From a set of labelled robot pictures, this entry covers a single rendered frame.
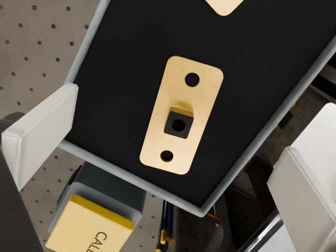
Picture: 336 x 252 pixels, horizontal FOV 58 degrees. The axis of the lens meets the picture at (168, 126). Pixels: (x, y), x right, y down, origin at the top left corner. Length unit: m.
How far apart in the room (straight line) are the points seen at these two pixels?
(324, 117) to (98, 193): 0.21
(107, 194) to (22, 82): 0.53
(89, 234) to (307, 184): 0.19
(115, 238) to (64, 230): 0.04
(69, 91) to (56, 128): 0.02
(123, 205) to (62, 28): 0.50
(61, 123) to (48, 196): 0.74
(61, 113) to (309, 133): 0.21
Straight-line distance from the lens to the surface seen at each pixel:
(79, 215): 0.27
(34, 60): 0.75
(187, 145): 0.22
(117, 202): 0.28
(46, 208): 0.93
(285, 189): 0.19
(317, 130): 0.30
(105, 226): 0.28
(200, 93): 0.20
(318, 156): 0.31
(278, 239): 0.52
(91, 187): 0.28
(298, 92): 0.21
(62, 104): 0.16
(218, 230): 0.53
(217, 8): 0.20
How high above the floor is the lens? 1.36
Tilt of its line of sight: 66 degrees down
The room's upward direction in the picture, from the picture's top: 173 degrees counter-clockwise
